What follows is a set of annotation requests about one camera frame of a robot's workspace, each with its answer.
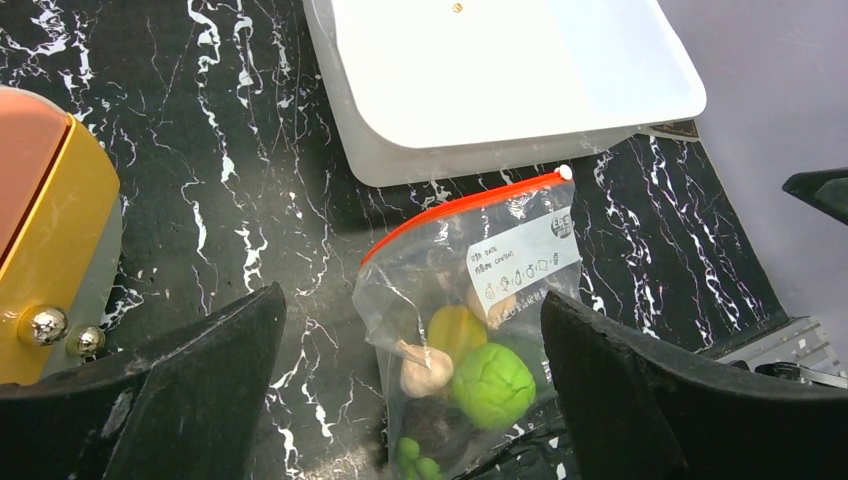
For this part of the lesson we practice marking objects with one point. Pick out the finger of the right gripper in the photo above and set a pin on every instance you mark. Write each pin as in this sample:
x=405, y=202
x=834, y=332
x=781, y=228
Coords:
x=824, y=190

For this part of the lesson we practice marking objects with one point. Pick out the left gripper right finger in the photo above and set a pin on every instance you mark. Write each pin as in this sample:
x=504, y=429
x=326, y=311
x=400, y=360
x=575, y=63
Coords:
x=636, y=407

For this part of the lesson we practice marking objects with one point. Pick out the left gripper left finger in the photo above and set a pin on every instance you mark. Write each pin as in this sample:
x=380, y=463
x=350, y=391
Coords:
x=183, y=406

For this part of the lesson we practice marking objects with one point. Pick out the green wrinkled fruit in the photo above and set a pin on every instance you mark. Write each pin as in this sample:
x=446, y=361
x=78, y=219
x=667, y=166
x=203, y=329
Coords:
x=493, y=387

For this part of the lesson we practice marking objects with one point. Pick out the garlic bulb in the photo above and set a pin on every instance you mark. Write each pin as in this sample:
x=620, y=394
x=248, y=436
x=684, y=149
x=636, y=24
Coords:
x=425, y=371
x=495, y=315

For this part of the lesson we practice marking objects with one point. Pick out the dark purple mangosteen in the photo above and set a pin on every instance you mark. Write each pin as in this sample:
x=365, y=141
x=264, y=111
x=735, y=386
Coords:
x=434, y=437

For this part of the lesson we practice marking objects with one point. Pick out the clear orange-zip bag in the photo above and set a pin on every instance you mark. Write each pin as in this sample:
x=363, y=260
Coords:
x=451, y=301

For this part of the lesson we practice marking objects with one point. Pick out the white plastic bin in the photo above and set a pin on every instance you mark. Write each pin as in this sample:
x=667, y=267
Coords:
x=419, y=92

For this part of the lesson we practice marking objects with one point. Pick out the cream orange cylinder appliance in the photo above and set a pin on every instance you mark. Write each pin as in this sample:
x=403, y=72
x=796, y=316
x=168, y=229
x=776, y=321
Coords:
x=61, y=233

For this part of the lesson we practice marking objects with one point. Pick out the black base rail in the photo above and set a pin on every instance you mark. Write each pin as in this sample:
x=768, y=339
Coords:
x=800, y=352

